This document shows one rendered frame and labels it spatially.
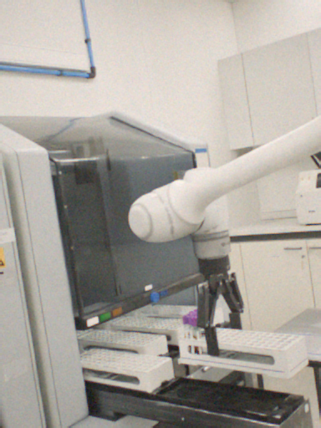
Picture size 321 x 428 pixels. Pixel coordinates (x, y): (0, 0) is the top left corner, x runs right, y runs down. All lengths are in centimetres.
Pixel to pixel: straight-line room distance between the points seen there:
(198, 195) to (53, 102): 193
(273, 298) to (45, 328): 264
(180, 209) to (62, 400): 60
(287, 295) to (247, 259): 38
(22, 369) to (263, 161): 73
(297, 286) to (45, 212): 259
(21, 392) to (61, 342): 15
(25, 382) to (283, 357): 59
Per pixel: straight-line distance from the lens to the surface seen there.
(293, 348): 120
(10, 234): 127
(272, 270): 375
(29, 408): 134
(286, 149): 105
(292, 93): 389
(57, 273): 135
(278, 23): 439
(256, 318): 392
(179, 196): 106
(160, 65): 363
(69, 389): 141
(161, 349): 156
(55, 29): 305
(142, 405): 133
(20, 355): 130
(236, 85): 412
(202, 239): 122
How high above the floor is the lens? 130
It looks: 3 degrees down
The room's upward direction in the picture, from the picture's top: 8 degrees counter-clockwise
